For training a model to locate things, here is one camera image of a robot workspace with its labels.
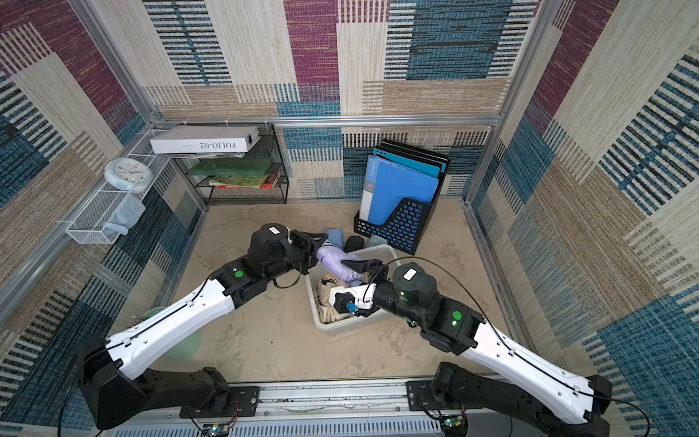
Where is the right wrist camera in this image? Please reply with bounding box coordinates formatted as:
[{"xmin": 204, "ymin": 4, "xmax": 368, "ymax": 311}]
[{"xmin": 329, "ymin": 283, "xmax": 379, "ymax": 317}]

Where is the white round clock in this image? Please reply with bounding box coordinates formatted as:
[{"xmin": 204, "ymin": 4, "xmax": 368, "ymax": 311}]
[{"xmin": 104, "ymin": 158, "xmax": 154, "ymax": 194}]

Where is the lavender umbrella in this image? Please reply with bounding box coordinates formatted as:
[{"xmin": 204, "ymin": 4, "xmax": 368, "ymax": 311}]
[{"xmin": 316, "ymin": 244, "xmax": 362, "ymax": 284}]

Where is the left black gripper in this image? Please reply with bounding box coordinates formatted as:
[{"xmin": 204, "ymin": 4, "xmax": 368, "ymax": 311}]
[{"xmin": 262, "ymin": 228, "xmax": 328, "ymax": 284}]

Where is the blue folded umbrella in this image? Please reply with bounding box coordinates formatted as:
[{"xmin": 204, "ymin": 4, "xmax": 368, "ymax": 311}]
[{"xmin": 325, "ymin": 228, "xmax": 345, "ymax": 249}]

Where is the white wire wall basket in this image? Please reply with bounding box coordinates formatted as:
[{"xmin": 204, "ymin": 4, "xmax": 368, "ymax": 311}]
[{"xmin": 66, "ymin": 129, "xmax": 169, "ymax": 245}]

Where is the green book on shelf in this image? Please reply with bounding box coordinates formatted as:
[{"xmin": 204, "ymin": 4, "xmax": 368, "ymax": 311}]
[{"xmin": 187, "ymin": 158, "xmax": 272, "ymax": 178}]

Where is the black wire shelf rack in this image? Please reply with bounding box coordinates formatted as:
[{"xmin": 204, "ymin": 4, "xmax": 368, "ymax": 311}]
[{"xmin": 172, "ymin": 124, "xmax": 289, "ymax": 209}]

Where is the black folded umbrella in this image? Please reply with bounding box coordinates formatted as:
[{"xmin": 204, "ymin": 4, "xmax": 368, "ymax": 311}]
[{"xmin": 343, "ymin": 235, "xmax": 365, "ymax": 253}]

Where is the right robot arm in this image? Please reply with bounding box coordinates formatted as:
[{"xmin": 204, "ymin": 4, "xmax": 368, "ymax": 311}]
[{"xmin": 331, "ymin": 260, "xmax": 612, "ymax": 436}]

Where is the grey green folded umbrella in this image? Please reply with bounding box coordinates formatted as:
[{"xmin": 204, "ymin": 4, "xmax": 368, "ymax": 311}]
[{"xmin": 366, "ymin": 235, "xmax": 387, "ymax": 248}]

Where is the white folio box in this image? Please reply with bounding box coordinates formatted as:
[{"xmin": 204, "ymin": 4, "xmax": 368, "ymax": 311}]
[{"xmin": 150, "ymin": 126, "xmax": 260, "ymax": 155}]

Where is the white plastic storage box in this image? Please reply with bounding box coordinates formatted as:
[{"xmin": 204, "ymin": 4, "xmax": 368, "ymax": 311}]
[{"xmin": 304, "ymin": 263, "xmax": 389, "ymax": 333}]

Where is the green pen cup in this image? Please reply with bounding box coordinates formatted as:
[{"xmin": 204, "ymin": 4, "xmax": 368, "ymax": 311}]
[{"xmin": 138, "ymin": 306, "xmax": 202, "ymax": 362}]

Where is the light blue cloth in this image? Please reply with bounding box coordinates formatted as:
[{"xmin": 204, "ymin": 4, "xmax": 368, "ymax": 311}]
[{"xmin": 104, "ymin": 194, "xmax": 146, "ymax": 237}]

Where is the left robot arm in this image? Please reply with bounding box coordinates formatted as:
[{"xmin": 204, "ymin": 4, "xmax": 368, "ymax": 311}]
[{"xmin": 78, "ymin": 223, "xmax": 328, "ymax": 431}]

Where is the beige umbrella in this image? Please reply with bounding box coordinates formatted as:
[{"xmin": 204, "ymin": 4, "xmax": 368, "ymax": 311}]
[{"xmin": 314, "ymin": 272, "xmax": 350, "ymax": 325}]

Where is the black mesh file holder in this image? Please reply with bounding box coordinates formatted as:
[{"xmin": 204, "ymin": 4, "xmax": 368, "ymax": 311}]
[{"xmin": 353, "ymin": 198, "xmax": 436, "ymax": 255}]

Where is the teal file folder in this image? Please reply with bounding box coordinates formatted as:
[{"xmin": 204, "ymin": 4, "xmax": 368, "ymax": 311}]
[{"xmin": 373, "ymin": 147, "xmax": 448, "ymax": 178}]

